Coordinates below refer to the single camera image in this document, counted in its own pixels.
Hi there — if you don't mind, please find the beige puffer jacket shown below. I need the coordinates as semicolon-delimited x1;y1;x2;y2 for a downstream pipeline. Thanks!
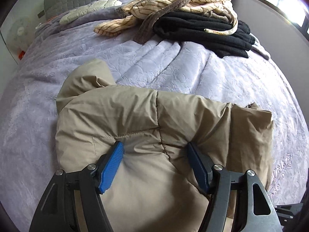
55;59;273;231

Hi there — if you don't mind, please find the lavender embossed bedspread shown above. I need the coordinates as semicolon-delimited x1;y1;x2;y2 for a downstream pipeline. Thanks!
1;8;308;231

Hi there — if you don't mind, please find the white electric fan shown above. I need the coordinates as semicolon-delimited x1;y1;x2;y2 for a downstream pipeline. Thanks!
6;17;35;55

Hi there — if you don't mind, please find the black folded garment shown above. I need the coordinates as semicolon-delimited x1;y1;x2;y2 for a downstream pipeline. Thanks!
152;11;255;58

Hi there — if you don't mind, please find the cream leaf-shaped pillow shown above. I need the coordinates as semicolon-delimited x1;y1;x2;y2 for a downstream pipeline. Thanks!
59;0;122;25

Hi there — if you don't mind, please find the cream striped fur-trimmed coat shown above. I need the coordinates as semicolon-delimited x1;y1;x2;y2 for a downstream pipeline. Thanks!
94;0;238;44

